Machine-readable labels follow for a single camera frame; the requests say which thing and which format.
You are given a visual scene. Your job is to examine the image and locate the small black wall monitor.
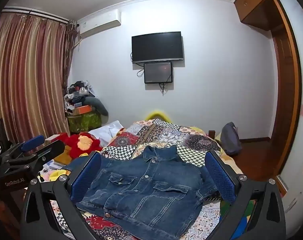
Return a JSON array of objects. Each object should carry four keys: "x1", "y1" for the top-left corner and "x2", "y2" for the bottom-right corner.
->
[{"x1": 144, "y1": 62, "x2": 173, "y2": 84}]

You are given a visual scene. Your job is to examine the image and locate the grey bag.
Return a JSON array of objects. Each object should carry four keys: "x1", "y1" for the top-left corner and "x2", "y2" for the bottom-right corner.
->
[{"x1": 221, "y1": 122, "x2": 243, "y2": 156}]

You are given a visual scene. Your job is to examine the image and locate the yellow cloth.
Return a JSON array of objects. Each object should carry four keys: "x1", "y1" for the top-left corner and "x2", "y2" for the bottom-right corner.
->
[{"x1": 48, "y1": 169, "x2": 67, "y2": 181}]

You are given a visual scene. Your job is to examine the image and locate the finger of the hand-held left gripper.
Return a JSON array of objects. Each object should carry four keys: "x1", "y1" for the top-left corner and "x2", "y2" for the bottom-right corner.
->
[
  {"x1": 3, "y1": 140, "x2": 66, "y2": 167},
  {"x1": 6, "y1": 134, "x2": 46, "y2": 158}
]

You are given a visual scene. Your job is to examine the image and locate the green patterned box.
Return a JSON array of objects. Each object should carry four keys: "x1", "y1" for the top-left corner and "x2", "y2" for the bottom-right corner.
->
[{"x1": 67, "y1": 112, "x2": 102, "y2": 133}]

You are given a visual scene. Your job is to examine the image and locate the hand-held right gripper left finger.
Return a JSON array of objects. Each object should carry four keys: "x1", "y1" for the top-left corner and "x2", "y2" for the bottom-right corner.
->
[{"x1": 20, "y1": 151, "x2": 103, "y2": 240}]

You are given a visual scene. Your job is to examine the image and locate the blue denim jacket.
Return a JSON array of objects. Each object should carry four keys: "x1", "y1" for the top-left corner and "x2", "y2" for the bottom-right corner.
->
[{"x1": 63, "y1": 145, "x2": 218, "y2": 240}]

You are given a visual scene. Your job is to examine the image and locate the wooden overhead cabinet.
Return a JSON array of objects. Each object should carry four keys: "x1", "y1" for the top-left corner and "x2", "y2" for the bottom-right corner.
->
[{"x1": 233, "y1": 0, "x2": 285, "y2": 31}]

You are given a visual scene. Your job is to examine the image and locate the white bed sheet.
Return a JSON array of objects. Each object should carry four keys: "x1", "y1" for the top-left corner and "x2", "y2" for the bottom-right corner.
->
[{"x1": 88, "y1": 120, "x2": 124, "y2": 146}]

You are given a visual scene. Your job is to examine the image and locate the red plush toy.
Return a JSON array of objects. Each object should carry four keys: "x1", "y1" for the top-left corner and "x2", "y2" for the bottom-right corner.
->
[{"x1": 58, "y1": 132, "x2": 103, "y2": 159}]

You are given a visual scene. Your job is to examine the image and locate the wooden door frame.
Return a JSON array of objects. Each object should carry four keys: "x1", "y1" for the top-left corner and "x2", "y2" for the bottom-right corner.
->
[{"x1": 268, "y1": 0, "x2": 303, "y2": 180}]

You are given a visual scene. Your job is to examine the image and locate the white air conditioner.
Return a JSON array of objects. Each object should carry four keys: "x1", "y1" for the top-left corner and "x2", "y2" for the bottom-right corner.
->
[{"x1": 78, "y1": 9, "x2": 122, "y2": 39}]

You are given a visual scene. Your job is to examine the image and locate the black wall television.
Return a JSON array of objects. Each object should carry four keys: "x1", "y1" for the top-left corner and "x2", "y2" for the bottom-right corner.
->
[{"x1": 131, "y1": 32, "x2": 184, "y2": 64}]

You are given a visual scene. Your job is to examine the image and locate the striped red curtain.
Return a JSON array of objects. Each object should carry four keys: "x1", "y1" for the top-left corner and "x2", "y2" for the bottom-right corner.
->
[{"x1": 0, "y1": 12, "x2": 77, "y2": 144}]

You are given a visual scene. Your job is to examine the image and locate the patchwork printed blanket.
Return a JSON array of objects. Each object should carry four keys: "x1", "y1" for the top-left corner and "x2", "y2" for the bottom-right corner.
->
[{"x1": 39, "y1": 119, "x2": 257, "y2": 240}]

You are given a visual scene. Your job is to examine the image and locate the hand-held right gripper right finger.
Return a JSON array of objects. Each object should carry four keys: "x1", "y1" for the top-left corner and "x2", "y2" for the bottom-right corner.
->
[{"x1": 204, "y1": 150, "x2": 287, "y2": 240}]

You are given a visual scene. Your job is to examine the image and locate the pile of clutter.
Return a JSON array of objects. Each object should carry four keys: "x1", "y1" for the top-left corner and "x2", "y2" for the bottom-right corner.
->
[{"x1": 64, "y1": 81, "x2": 109, "y2": 117}]

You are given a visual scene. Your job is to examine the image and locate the orange box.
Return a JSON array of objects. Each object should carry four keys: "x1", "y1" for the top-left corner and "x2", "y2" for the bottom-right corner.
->
[{"x1": 73, "y1": 105, "x2": 93, "y2": 116}]

